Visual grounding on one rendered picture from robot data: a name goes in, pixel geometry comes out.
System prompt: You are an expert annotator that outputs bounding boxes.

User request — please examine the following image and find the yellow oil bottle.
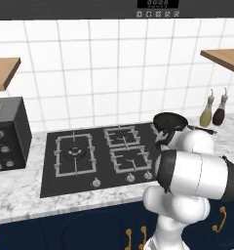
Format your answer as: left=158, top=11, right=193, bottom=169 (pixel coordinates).
left=199, top=88, right=215, bottom=128

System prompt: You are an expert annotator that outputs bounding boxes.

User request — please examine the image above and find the black toaster oven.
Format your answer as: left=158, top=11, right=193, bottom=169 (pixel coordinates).
left=0, top=96, right=33, bottom=173

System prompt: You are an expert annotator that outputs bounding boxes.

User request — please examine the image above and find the black frying pan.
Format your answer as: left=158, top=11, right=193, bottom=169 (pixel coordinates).
left=153, top=111, right=218, bottom=136

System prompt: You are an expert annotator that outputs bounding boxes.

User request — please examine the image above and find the dark vinegar bottle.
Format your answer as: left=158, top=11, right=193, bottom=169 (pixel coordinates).
left=212, top=87, right=230, bottom=127

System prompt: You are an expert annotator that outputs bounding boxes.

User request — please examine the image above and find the black overhead microwave oven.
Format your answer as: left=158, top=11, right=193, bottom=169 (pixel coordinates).
left=0, top=0, right=234, bottom=21

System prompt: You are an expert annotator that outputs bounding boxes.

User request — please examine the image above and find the large grey burner grate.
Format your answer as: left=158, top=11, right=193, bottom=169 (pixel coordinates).
left=53, top=132, right=98, bottom=179

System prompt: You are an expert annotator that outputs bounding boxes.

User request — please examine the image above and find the small grey burner grate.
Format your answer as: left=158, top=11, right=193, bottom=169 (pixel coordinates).
left=109, top=146, right=155, bottom=174
left=102, top=124, right=142, bottom=148

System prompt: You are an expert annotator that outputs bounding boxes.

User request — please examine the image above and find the black gas hob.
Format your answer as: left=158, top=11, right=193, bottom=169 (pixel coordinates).
left=39, top=121, right=166, bottom=199

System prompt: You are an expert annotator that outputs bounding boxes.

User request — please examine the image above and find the wooden wall shelf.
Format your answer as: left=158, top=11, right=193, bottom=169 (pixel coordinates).
left=200, top=48, right=234, bottom=77
left=0, top=57, right=22, bottom=93

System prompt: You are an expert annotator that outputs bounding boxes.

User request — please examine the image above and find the gold cupboard handle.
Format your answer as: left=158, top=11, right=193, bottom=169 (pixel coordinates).
left=212, top=206, right=227, bottom=233
left=125, top=228, right=134, bottom=250
left=137, top=226, right=148, bottom=250

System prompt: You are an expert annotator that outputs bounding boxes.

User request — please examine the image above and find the navy cupboard door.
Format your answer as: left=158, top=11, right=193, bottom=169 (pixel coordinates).
left=181, top=198, right=234, bottom=250
left=40, top=205, right=137, bottom=250
left=0, top=218, right=43, bottom=250
left=135, top=203, right=162, bottom=250

